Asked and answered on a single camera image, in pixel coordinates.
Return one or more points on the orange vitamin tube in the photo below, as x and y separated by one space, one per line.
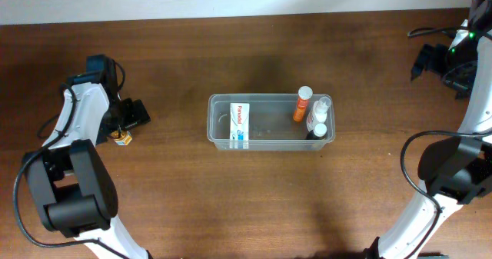
304 95

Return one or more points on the white lotion bottle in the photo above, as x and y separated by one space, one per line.
318 113

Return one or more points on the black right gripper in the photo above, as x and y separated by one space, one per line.
429 59

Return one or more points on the clear plastic container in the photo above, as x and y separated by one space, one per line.
271 124

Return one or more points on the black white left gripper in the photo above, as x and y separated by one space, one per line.
131 114

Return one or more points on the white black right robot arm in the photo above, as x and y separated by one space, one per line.
446 169

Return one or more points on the white green medicine box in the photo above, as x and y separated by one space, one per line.
239 126

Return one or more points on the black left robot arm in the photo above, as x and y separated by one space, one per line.
71 188

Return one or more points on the dark bottle white cap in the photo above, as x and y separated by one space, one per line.
317 133

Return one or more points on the small gold-lidded balm jar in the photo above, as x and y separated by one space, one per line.
122 138

